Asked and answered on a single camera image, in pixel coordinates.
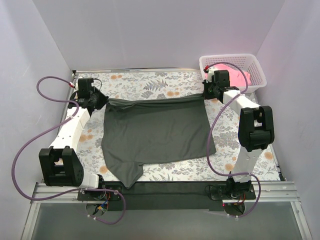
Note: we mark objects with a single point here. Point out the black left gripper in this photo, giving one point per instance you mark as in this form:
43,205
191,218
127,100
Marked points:
100,97

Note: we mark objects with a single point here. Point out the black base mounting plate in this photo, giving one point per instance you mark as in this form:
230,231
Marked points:
169,195

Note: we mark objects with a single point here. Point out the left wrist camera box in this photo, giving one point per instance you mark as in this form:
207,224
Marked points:
85,88

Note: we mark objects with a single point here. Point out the floral patterned table mat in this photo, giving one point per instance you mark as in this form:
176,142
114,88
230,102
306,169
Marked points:
161,85

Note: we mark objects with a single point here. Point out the aluminium frame rail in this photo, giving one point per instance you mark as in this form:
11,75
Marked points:
271,191

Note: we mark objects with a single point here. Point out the dark grey t shirt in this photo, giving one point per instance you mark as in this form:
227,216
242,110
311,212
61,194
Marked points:
155,131

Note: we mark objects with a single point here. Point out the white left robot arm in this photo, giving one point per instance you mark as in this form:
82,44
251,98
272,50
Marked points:
59,162

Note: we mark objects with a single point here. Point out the white plastic laundry basket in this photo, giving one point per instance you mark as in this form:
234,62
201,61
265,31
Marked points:
245,61

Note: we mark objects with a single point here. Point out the pink t shirt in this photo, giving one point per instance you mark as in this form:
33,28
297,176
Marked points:
236,78

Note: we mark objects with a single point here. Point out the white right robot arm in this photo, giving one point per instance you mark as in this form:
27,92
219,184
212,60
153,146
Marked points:
255,134

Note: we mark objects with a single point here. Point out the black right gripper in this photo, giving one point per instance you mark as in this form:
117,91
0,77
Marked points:
206,89

